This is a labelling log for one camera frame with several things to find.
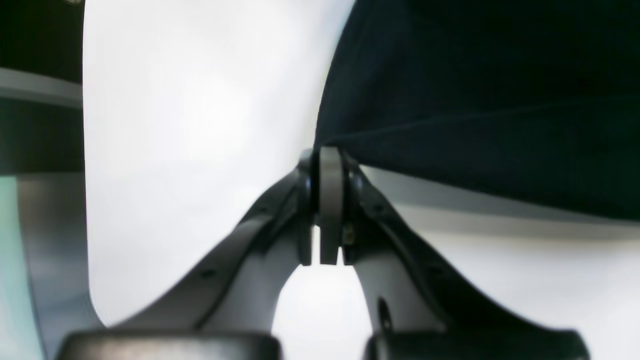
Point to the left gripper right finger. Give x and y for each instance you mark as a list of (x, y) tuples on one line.
[(420, 306)]

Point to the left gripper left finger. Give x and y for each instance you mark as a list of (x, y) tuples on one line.
[(224, 307)]

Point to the black equipment case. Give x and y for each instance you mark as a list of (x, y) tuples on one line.
[(41, 100)]

